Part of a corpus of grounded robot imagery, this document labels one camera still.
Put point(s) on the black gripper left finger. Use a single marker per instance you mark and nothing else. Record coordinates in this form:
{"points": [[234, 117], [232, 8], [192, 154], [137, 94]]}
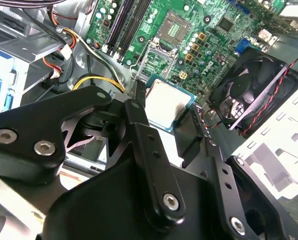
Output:
{"points": [[26, 130]]}

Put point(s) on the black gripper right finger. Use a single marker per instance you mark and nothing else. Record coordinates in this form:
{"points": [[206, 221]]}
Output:
{"points": [[188, 140]]}

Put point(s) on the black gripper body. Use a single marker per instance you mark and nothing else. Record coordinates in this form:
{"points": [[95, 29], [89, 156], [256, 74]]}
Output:
{"points": [[101, 205]]}

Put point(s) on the silver CPU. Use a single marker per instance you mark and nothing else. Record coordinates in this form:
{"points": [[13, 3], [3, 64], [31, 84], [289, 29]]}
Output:
{"points": [[166, 105]]}

